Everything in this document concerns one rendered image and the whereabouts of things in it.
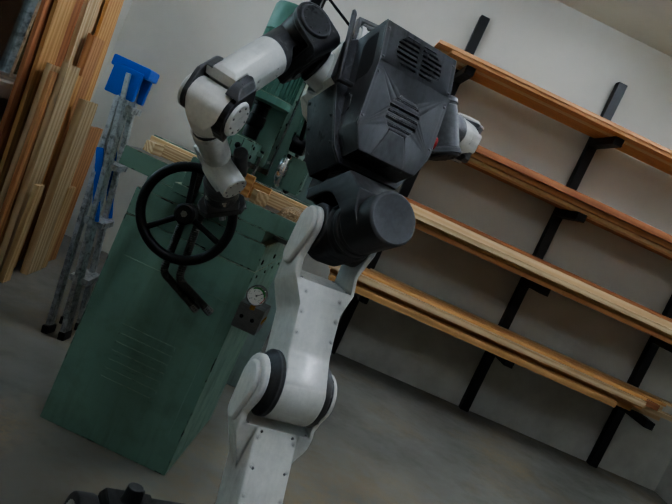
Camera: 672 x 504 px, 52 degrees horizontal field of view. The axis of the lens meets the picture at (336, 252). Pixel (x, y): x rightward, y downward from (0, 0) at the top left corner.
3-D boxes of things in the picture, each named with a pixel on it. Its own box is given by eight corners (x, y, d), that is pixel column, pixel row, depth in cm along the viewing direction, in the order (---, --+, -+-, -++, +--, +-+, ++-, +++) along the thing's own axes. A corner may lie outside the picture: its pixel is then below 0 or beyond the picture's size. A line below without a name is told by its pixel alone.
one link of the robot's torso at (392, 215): (414, 256, 137) (429, 176, 142) (362, 234, 131) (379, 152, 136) (339, 273, 160) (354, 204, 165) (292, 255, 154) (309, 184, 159)
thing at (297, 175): (272, 184, 238) (286, 153, 237) (275, 185, 245) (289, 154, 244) (297, 196, 238) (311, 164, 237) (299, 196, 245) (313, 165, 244)
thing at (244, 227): (142, 188, 209) (147, 176, 209) (164, 189, 230) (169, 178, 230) (261, 243, 208) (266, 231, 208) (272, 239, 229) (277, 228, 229)
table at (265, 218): (104, 160, 200) (112, 141, 199) (141, 165, 230) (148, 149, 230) (292, 247, 198) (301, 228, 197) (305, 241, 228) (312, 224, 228)
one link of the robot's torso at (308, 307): (328, 438, 145) (392, 231, 151) (255, 420, 137) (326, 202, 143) (296, 419, 159) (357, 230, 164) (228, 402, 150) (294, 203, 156)
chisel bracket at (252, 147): (224, 157, 218) (234, 132, 218) (233, 160, 232) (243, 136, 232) (245, 167, 218) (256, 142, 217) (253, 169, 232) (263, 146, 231)
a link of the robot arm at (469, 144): (495, 129, 200) (476, 113, 180) (475, 170, 202) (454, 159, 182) (460, 115, 205) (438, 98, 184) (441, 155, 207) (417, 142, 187)
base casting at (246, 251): (124, 211, 210) (135, 184, 209) (179, 209, 268) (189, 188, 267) (256, 273, 209) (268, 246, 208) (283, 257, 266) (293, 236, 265)
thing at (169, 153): (159, 156, 224) (164, 144, 224) (161, 156, 226) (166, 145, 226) (333, 235, 222) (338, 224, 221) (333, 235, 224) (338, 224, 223)
